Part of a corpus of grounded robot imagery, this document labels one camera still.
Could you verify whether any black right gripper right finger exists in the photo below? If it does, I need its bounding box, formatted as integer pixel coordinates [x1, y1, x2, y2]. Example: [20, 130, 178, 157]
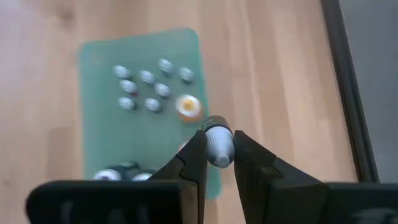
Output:
[233, 129, 398, 224]

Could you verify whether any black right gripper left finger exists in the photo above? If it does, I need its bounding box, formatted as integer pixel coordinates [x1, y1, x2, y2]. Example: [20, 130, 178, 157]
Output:
[25, 129, 208, 224]

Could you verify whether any large blue food coloring bottle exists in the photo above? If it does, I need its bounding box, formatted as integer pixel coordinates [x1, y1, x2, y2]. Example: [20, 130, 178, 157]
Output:
[130, 171, 154, 182]

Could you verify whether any large yellow food coloring bottle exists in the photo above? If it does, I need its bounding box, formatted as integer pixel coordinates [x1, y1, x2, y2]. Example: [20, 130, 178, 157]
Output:
[175, 93, 203, 123]

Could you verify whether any translucent green plastic tray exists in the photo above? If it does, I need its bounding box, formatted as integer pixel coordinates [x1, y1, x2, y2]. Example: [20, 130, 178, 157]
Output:
[76, 27, 222, 200]

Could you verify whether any black aluminium table frame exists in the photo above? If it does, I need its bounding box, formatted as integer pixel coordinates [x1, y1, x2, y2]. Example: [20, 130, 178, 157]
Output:
[320, 0, 381, 184]

